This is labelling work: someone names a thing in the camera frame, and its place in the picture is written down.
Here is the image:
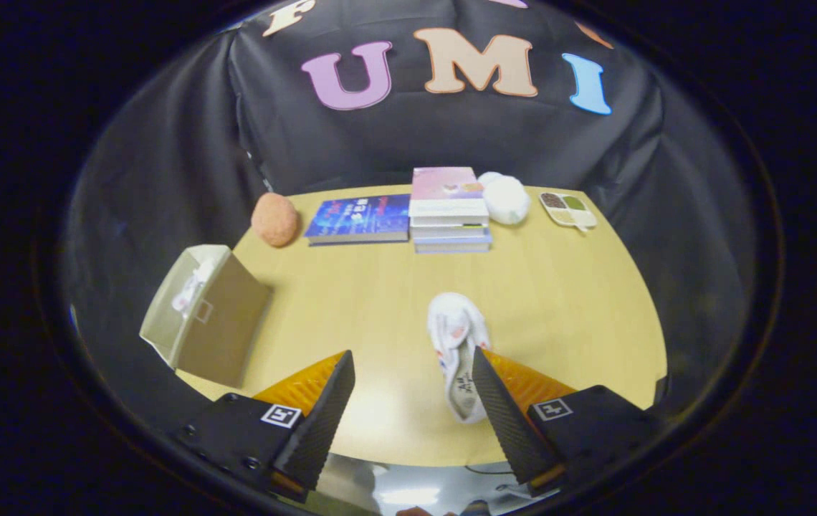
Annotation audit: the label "white divided grain tray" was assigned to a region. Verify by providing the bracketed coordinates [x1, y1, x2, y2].
[539, 191, 598, 232]

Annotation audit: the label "pale blue cover book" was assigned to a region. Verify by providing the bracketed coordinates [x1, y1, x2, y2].
[413, 233, 493, 254]

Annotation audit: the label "pink cover book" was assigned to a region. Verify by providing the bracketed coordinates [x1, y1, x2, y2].
[409, 167, 489, 217]

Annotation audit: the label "orange fuzzy ball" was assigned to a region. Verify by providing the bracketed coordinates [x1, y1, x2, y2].
[251, 193, 300, 248]

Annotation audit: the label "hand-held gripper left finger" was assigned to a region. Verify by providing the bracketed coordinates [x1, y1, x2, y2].
[172, 350, 356, 502]

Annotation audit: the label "white plush toy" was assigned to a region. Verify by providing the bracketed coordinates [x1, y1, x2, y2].
[477, 171, 530, 226]

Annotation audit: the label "beige fabric storage box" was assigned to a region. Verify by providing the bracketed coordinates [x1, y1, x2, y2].
[139, 244, 272, 388]

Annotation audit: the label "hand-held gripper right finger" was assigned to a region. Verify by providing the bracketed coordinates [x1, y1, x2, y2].
[471, 347, 667, 497]

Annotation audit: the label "white cover book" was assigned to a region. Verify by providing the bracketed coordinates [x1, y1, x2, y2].
[409, 214, 490, 239]

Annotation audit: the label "white canvas shoe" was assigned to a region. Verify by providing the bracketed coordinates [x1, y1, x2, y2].
[171, 259, 218, 314]
[428, 292, 492, 424]

